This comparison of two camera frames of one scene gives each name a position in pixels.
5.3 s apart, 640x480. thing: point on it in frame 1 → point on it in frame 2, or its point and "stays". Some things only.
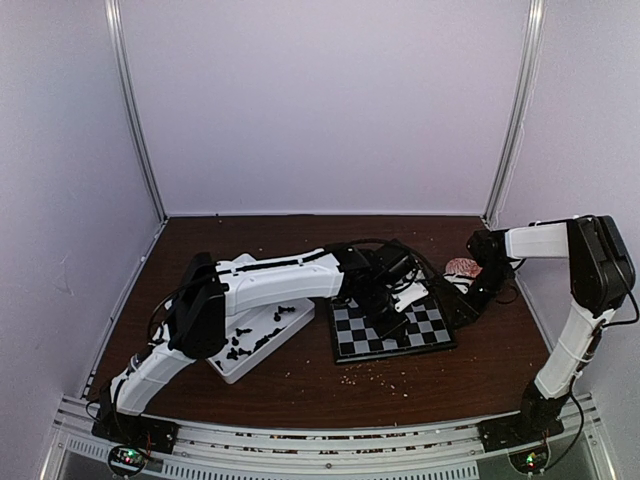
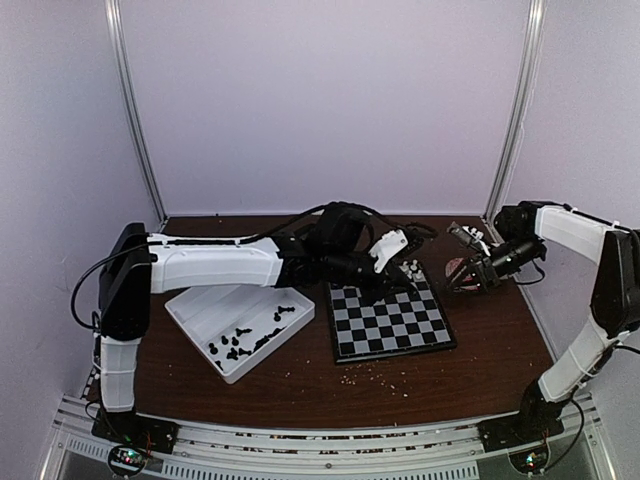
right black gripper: [471, 309] → [482, 269]
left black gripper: [390, 331] → [384, 285]
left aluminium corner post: [116, 26] stays
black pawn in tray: [280, 310] stays
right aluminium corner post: [518, 114] stays
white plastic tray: [251, 334] stays
